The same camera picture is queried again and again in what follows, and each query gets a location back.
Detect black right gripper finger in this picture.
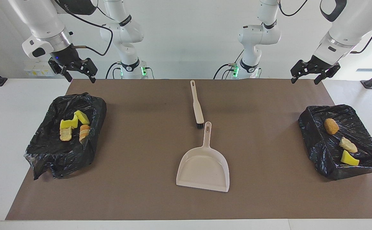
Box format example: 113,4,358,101
82,58,98,84
48,59,72,82

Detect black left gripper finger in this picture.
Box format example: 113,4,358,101
314,65,341,85
290,60,310,84

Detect yellow sponge piece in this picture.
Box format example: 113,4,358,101
341,150,360,166
60,114,79,130
74,110,90,125

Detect orange-brown foam chunk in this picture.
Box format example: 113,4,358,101
324,118,339,135

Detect tan beige foam chunk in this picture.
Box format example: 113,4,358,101
79,125,91,142

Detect pale beige foam chunk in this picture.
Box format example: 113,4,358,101
59,126,73,142
339,137,358,153

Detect beige hand brush black bristles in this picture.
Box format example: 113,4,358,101
190,80,205,129

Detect beige plastic dustpan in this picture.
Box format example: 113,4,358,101
176,121,230,193

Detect black trash bag bin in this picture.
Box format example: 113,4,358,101
298,104,372,181
23,92,107,180

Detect brown table mat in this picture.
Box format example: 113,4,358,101
5,79,372,221

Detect white wall socket box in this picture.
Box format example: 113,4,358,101
24,61,58,77

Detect black base power cable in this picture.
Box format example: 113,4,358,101
213,50,245,80
105,62,122,79

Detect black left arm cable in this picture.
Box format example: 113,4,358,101
351,14,372,54

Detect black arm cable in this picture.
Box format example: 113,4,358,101
351,14,372,54
54,0,114,57

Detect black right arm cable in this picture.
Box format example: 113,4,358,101
54,0,114,57

